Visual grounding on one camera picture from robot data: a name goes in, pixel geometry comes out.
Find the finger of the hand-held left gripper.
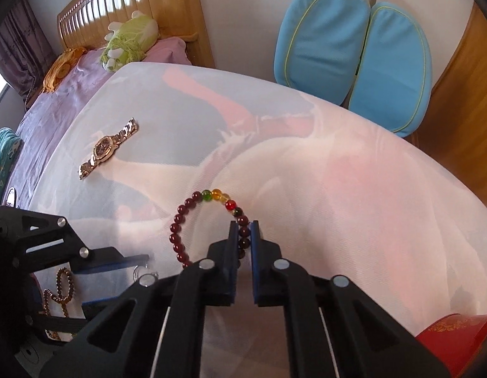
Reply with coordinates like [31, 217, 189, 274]
[31, 301, 124, 337]
[0, 207, 150, 275]

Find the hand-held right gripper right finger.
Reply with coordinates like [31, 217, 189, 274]
[249, 220, 453, 378]

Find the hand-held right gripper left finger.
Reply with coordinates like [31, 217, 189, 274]
[39, 220, 240, 378]

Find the dark red bead bracelet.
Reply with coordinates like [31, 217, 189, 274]
[169, 188, 252, 272]

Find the red round tin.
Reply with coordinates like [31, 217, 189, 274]
[415, 313, 487, 378]

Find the small white round object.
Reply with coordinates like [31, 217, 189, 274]
[0, 187, 20, 207]

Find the metal wrist watch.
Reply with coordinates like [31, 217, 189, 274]
[78, 117, 140, 180]

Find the printed white tablecloth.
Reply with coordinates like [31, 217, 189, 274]
[27, 62, 487, 378]

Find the teal patterned cloth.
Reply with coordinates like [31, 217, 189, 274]
[0, 127, 24, 209]

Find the yellow pillow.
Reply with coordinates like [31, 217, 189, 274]
[43, 46, 89, 93]

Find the green cabbage plush toy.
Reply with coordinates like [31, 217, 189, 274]
[100, 10, 159, 73]

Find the purple curtain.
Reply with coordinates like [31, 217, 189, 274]
[0, 0, 55, 97]

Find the blue chair back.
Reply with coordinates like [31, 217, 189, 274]
[274, 0, 432, 138]

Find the wooden wardrobe door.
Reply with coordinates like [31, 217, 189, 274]
[409, 2, 487, 201]

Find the brown bead necklace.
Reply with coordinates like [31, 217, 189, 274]
[42, 267, 76, 340]

